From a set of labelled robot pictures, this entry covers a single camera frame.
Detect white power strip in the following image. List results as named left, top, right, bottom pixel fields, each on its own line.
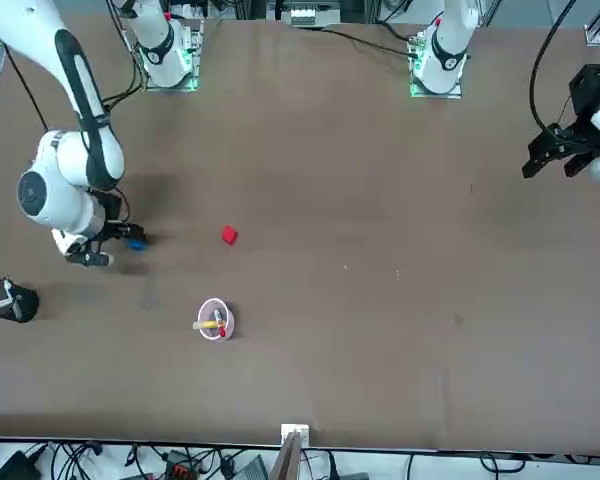
left=289, top=4, right=317, bottom=27

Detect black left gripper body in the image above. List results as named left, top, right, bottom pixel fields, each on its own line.
left=568, top=62, right=600, bottom=124

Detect aluminium frame bracket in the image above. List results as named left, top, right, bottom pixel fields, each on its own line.
left=583, top=0, right=600, bottom=48

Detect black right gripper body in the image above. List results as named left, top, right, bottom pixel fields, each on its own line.
left=87, top=189, right=132, bottom=242

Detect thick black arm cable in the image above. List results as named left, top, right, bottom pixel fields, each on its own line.
left=528, top=0, right=579, bottom=135

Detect black cable on table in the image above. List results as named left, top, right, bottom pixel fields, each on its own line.
left=318, top=26, right=419, bottom=58

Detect grey ribbed adapter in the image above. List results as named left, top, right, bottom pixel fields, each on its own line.
left=238, top=453, right=270, bottom=480

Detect black power adapter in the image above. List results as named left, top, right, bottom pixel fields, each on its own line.
left=0, top=449, right=42, bottom=480

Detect white clamp bracket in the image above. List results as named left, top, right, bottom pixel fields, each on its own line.
left=280, top=423, right=312, bottom=448

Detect black power strip red switches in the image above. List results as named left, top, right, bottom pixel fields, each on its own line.
left=162, top=449, right=202, bottom=480

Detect black mesh pen cup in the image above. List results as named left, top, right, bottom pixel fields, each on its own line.
left=0, top=277, right=41, bottom=324

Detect clear plastic cup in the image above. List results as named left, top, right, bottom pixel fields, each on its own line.
left=195, top=297, right=239, bottom=344

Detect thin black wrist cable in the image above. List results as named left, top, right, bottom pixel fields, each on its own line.
left=114, top=189, right=132, bottom=226

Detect black floor cable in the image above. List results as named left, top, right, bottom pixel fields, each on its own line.
left=404, top=451, right=527, bottom=480

